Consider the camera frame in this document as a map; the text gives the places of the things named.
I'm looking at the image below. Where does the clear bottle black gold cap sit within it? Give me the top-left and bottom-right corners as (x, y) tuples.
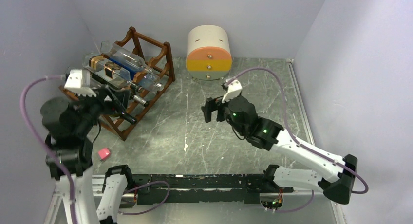
(82, 53), (147, 93)

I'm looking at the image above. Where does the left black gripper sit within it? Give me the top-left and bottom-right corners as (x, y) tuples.
(73, 84), (131, 136)

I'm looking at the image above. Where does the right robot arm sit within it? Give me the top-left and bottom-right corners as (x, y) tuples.
(201, 95), (358, 205)

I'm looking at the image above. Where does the pink cube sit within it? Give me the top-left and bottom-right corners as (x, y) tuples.
(98, 148), (111, 161)

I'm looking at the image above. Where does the dark green labelled wine bottle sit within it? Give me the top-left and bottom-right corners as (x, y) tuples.
(110, 108), (137, 124)

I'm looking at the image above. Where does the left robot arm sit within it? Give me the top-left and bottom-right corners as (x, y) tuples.
(40, 87), (135, 224)

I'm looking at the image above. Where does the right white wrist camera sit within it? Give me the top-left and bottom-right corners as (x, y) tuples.
(221, 79), (243, 103)

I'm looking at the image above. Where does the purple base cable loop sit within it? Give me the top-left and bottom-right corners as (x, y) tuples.
(117, 180), (170, 216)

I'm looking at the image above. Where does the small clear glass bottle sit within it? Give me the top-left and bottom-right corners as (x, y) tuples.
(100, 41), (159, 79)

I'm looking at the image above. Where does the olive green wine bottle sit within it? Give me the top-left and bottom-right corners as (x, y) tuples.
(128, 90), (150, 107)

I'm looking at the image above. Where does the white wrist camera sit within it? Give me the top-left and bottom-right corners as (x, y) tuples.
(64, 69), (97, 97)
(221, 79), (243, 103)

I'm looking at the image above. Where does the blue glass bottle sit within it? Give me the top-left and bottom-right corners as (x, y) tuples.
(109, 59), (164, 93)

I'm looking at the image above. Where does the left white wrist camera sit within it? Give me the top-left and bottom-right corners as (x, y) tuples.
(64, 69), (97, 97)

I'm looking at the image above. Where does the brown wooden wine rack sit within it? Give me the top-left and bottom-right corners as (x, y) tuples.
(59, 27), (175, 141)

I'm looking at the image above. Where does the cream orange yellow drawer cabinet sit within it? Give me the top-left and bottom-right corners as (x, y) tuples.
(186, 25), (232, 80)

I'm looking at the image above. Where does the black base frame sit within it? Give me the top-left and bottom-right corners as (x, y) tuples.
(121, 174), (279, 207)

